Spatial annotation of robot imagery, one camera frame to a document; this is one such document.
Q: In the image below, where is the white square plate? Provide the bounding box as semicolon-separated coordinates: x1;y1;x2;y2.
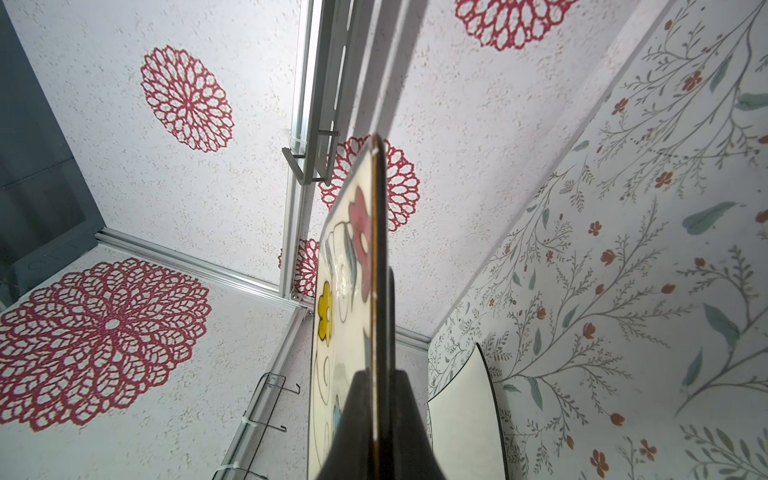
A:
428;345;508;480

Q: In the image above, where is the large black square plate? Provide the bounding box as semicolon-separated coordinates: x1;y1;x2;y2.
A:
307;134;394;479

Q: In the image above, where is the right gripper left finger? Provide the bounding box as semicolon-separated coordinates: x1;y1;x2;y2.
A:
317;370;372;480

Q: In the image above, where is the black wire wall basket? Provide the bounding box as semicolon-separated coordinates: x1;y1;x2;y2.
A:
211;372;301;480

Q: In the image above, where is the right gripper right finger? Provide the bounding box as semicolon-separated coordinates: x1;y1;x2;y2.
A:
383;370;445;480

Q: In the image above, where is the grey wall shelf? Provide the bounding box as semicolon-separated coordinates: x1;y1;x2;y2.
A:
282;0;356;186

